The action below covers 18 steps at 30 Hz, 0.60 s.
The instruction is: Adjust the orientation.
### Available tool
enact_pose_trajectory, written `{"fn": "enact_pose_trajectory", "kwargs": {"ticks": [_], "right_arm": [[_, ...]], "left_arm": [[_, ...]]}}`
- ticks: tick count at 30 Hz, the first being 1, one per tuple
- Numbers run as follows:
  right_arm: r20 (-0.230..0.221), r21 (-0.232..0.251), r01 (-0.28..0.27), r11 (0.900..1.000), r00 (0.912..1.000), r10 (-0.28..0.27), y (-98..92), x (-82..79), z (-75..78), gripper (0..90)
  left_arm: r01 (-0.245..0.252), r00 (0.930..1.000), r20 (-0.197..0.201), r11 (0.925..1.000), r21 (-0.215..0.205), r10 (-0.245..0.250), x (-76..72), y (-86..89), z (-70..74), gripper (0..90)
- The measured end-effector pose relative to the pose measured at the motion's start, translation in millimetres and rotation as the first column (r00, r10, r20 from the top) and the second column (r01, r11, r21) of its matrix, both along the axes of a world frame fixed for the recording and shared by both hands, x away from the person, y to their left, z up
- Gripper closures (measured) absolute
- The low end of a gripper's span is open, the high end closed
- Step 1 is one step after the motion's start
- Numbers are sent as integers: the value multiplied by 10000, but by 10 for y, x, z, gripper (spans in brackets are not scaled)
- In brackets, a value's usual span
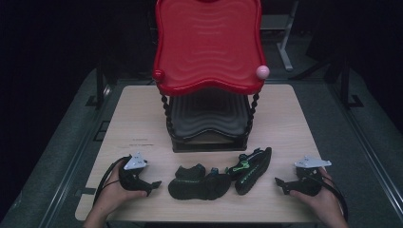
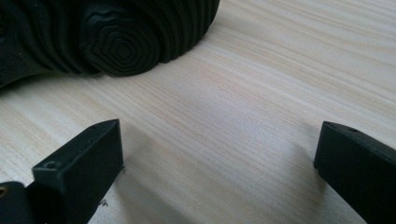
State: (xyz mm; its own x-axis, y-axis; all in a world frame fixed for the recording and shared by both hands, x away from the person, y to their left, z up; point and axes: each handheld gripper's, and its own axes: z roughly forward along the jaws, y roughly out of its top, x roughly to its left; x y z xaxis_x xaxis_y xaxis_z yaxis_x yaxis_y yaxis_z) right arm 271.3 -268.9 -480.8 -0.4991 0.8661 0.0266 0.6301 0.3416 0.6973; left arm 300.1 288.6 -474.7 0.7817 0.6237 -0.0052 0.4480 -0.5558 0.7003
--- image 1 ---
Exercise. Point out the person's right hand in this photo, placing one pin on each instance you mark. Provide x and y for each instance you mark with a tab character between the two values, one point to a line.
324	202

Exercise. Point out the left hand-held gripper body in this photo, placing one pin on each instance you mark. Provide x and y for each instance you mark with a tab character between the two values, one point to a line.
134	182

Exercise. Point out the red and black shoe rack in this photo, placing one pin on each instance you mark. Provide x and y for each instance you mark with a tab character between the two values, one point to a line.
206	47

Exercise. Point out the grey metal stand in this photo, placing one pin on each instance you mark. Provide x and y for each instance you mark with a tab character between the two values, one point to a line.
286	47

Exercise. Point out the person's left hand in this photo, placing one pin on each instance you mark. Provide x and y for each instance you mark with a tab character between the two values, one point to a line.
114	196

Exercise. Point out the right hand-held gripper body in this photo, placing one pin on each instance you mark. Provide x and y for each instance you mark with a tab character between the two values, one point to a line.
305	186

